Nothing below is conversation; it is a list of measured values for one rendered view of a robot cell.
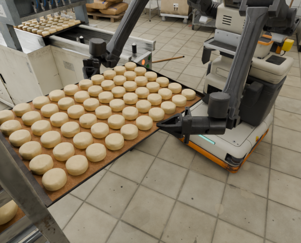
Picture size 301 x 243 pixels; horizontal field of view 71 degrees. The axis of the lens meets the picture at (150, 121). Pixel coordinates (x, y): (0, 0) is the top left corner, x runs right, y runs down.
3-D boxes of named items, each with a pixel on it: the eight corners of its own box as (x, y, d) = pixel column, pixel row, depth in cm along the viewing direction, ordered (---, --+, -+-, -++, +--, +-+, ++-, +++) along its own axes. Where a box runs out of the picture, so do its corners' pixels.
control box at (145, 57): (129, 83, 144) (128, 64, 134) (148, 68, 159) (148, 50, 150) (133, 84, 142) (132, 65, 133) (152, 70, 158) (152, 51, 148)
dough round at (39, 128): (52, 124, 64) (51, 118, 62) (50, 135, 60) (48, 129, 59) (34, 125, 63) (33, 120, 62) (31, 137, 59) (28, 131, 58)
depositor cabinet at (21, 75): (-14, 98, 251) (-60, 23, 196) (38, 72, 297) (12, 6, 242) (61, 138, 202) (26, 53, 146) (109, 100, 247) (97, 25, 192)
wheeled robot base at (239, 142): (209, 105, 235) (214, 86, 218) (267, 133, 202) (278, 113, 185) (171, 137, 198) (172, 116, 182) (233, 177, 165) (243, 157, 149)
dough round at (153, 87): (157, 85, 83) (157, 81, 82) (160, 92, 79) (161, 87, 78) (144, 86, 82) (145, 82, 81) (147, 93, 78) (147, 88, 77)
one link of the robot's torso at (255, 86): (221, 92, 172) (228, 63, 155) (255, 106, 157) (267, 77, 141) (202, 106, 157) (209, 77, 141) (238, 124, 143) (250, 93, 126)
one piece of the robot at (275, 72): (212, 100, 219) (232, 12, 164) (265, 124, 191) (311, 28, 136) (193, 115, 201) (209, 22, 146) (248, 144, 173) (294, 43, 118)
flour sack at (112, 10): (116, 16, 461) (115, 8, 451) (99, 14, 472) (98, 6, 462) (130, 8, 511) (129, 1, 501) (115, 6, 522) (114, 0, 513)
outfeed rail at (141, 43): (-8, 10, 227) (-11, 4, 223) (-5, 10, 229) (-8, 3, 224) (153, 51, 149) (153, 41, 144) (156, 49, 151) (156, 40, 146)
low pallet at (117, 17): (73, 16, 498) (72, 11, 490) (93, 8, 553) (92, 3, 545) (118, 23, 462) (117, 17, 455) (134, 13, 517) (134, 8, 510)
